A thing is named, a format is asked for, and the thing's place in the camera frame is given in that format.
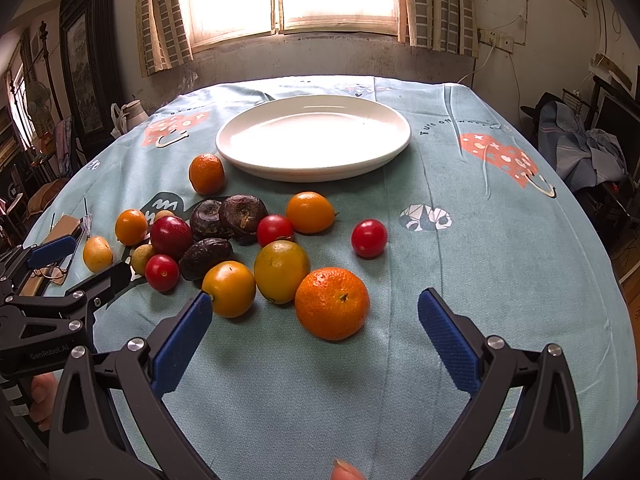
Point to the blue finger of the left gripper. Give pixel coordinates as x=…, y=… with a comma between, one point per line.
x=52, y=252
x=98, y=290

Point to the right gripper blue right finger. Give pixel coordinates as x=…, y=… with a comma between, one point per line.
x=544, y=437

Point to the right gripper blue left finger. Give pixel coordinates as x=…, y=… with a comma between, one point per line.
x=87, y=439

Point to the small green yellow fruit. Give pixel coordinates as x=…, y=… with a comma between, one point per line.
x=140, y=257

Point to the red cherry tomato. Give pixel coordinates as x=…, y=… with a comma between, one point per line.
x=162, y=273
x=369, y=238
x=274, y=227

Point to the small orange tomato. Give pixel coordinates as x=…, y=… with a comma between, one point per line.
x=131, y=227

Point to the dark water chestnut front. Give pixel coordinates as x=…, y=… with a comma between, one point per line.
x=203, y=256

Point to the yellow orange tomato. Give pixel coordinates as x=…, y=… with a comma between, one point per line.
x=231, y=287

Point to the small orange mandarin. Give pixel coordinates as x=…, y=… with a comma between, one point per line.
x=206, y=174

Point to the yellow green citrus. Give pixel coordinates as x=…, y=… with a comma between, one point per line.
x=279, y=268

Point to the large orange mandarin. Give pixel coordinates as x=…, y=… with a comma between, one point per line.
x=332, y=303

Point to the tiny tan fruit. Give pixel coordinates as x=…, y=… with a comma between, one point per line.
x=162, y=214

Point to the left hand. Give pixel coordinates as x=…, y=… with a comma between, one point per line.
x=43, y=391

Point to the right hand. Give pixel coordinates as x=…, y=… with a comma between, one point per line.
x=345, y=471

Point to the brown cardboard piece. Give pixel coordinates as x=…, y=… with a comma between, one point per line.
x=39, y=279

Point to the white kettle jug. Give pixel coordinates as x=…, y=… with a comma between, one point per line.
x=127, y=117

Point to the dark framed picture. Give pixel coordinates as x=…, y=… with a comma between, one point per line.
x=90, y=69

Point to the light blue patterned tablecloth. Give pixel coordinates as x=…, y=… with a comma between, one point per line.
x=470, y=208

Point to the left checked curtain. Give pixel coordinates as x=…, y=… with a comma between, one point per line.
x=163, y=42

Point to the checked curtain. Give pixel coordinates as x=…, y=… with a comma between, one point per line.
x=163, y=42
x=439, y=25

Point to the white oval plate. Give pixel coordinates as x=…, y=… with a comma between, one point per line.
x=313, y=138

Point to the pile of blue clothes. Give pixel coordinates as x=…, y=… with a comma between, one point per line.
x=582, y=158

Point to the black monitor screen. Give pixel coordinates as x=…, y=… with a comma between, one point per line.
x=618, y=114

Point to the right checked curtain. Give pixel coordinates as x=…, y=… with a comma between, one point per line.
x=439, y=25

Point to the wall power socket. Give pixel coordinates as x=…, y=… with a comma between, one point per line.
x=496, y=39

